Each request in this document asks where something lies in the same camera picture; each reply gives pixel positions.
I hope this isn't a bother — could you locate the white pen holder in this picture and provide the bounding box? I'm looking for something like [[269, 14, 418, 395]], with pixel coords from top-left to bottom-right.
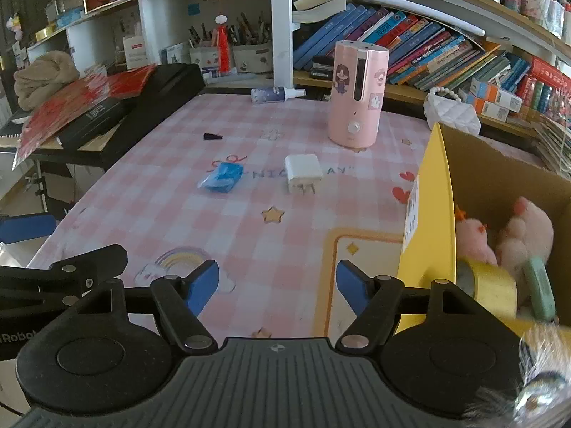
[[546, 0, 571, 39]]

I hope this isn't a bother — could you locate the blue plastic packet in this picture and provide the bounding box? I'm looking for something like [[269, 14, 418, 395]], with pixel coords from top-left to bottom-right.
[[197, 160, 244, 193]]

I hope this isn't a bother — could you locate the fabric pen holder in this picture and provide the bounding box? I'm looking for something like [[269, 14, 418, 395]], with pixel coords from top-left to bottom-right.
[[190, 45, 224, 73], [232, 42, 273, 74]]

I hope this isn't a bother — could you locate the white charger plug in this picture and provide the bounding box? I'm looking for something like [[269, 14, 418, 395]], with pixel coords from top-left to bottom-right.
[[285, 154, 323, 196]]

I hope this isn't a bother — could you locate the green tape roll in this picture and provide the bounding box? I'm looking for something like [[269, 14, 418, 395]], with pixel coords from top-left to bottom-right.
[[522, 256, 558, 322]]

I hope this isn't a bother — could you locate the blue flat object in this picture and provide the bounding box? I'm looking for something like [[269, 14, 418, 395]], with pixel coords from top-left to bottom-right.
[[0, 214, 58, 245]]

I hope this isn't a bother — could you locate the black printer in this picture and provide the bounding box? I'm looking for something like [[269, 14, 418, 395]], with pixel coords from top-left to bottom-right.
[[33, 63, 206, 172]]

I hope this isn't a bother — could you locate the grey fluffy fur trim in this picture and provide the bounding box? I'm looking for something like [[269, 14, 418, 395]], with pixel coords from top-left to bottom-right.
[[473, 325, 571, 428]]

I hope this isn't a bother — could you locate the spiral notebook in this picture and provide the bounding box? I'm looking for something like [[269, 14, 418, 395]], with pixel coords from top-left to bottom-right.
[[0, 111, 63, 149]]

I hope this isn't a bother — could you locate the small pink plush toy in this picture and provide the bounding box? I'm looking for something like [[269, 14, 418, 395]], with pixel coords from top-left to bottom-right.
[[455, 207, 498, 268]]

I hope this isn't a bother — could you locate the red tassel ornament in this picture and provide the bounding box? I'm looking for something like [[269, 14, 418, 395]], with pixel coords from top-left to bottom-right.
[[213, 15, 233, 76]]

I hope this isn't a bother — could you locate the white wooden bookshelf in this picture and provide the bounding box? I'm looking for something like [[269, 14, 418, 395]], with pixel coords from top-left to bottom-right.
[[270, 0, 571, 143]]

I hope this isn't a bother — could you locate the white paperback book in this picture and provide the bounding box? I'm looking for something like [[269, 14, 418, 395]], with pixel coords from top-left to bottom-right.
[[292, 0, 349, 23]]

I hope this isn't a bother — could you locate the orange and white box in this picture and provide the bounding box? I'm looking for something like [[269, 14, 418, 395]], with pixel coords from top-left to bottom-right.
[[474, 98, 509, 122], [470, 77, 524, 112]]

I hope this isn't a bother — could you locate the round pink plush toy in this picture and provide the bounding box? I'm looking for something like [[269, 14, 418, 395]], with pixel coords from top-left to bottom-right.
[[497, 196, 555, 277]]

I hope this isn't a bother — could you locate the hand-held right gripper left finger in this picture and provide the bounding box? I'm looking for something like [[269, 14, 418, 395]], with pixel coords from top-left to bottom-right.
[[69, 259, 219, 352]]

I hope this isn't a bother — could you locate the white card box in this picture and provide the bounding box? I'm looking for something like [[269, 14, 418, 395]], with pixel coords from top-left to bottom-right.
[[122, 35, 150, 70]]

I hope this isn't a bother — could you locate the yellow-flapped cardboard box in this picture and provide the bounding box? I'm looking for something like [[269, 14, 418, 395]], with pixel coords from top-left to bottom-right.
[[397, 122, 571, 335]]

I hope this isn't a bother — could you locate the black flat box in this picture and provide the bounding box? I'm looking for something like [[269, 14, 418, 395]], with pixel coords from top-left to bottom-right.
[[58, 98, 126, 150]]

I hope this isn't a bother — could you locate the white corner shelf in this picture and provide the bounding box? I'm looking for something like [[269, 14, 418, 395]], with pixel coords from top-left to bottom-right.
[[27, 0, 273, 85]]

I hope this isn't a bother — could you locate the white quilted handbag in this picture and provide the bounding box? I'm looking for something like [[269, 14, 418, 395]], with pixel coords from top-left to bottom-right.
[[423, 87, 481, 137]]

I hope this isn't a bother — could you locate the beige towel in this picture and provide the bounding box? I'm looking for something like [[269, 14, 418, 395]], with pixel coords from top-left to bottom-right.
[[13, 51, 80, 110]]

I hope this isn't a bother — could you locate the yellow tape roll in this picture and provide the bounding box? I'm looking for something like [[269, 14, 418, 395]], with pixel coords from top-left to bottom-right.
[[456, 256, 518, 317]]

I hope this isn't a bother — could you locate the red patterned folder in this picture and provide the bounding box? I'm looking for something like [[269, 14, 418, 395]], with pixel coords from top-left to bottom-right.
[[12, 65, 157, 170]]

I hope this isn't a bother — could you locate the pink checkered tablecloth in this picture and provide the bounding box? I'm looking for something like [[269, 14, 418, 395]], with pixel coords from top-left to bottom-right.
[[27, 91, 447, 340]]

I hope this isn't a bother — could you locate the small black box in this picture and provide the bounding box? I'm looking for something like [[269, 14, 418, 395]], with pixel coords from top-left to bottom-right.
[[310, 56, 335, 82]]

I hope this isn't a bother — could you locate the white rolled tube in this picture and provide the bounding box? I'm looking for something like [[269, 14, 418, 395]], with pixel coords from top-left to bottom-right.
[[363, 0, 485, 36]]

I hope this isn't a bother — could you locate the red box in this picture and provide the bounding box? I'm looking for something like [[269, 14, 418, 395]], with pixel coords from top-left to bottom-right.
[[529, 56, 571, 87]]

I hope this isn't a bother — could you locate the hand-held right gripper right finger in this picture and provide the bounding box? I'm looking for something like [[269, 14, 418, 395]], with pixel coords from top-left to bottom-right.
[[335, 259, 496, 352]]

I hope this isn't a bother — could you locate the pink humidifier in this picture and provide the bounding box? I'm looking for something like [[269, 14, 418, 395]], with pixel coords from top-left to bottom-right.
[[328, 40, 390, 150]]

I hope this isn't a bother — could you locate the white spray bottle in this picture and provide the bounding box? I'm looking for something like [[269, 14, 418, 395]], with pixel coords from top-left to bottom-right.
[[251, 87, 307, 105]]

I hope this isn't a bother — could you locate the pile of colourful packets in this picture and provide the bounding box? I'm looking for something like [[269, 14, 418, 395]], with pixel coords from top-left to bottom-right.
[[520, 76, 571, 126]]

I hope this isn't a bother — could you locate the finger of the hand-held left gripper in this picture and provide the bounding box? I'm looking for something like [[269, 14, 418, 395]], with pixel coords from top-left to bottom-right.
[[0, 244, 128, 317]]

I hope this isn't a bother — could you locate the row of blue books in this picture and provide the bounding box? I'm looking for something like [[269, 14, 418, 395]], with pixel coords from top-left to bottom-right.
[[292, 2, 531, 94]]

